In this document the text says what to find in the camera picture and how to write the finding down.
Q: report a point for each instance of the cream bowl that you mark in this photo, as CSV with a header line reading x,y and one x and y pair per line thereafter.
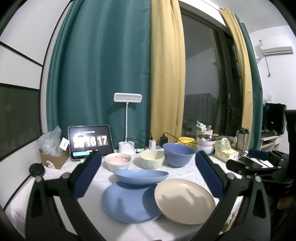
x,y
151,159

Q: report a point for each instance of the dark blue bowl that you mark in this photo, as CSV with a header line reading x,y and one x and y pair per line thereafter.
x,y
178,155

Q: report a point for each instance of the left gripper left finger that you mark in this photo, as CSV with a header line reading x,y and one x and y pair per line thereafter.
x,y
43,220

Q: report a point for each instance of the pink strawberry bowl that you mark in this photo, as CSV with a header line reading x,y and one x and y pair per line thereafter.
x,y
118,161

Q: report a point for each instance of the black power adapter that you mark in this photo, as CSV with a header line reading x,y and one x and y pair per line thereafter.
x,y
163,140

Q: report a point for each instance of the white desk lamp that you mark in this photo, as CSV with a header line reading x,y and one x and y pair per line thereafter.
x,y
125,147

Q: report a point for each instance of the white utensil basket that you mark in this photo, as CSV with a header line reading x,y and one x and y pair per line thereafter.
x,y
202,129

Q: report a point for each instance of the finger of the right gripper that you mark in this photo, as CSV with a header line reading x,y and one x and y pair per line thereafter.
x,y
261,155

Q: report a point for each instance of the yellow tissue pack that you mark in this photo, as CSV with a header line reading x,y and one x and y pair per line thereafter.
x,y
224,151

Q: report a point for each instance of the black round pouch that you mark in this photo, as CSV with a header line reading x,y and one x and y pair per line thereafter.
x,y
36,169

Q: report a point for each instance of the cardboard box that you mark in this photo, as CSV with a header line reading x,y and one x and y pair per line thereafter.
x,y
57,162

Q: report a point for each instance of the yellow curtain left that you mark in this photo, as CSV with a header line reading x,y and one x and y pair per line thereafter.
x,y
168,69

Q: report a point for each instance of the teal curtain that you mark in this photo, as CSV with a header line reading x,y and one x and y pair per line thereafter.
x,y
257,92
103,47

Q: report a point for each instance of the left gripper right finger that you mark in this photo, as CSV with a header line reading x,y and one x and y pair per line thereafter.
x,y
253,218

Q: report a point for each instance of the teal curtain right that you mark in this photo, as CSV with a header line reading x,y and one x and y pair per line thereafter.
x,y
257,92

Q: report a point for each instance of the tablet showing clock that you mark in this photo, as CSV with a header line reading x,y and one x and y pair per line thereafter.
x,y
86,139

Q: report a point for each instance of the yellow wipes pack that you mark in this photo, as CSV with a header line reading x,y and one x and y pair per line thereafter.
x,y
191,142

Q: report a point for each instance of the white air conditioner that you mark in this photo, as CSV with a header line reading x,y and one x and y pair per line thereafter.
x,y
270,49

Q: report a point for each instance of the small white box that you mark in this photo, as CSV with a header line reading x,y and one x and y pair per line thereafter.
x,y
64,144

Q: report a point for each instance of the stacked pink blue bowls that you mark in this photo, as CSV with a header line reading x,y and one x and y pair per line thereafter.
x,y
206,143

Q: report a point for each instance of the clear plastic bag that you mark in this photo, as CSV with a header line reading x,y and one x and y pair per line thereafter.
x,y
49,143

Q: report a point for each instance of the light blue deep plate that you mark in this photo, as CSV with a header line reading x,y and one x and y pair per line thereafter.
x,y
141,177

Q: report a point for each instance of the cream plate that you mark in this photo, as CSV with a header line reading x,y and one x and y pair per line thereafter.
x,y
183,201

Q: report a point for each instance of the steel thermos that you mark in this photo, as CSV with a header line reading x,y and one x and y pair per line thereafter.
x,y
242,137

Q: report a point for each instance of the teal curtain left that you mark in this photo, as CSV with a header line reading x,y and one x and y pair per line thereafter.
x,y
103,47

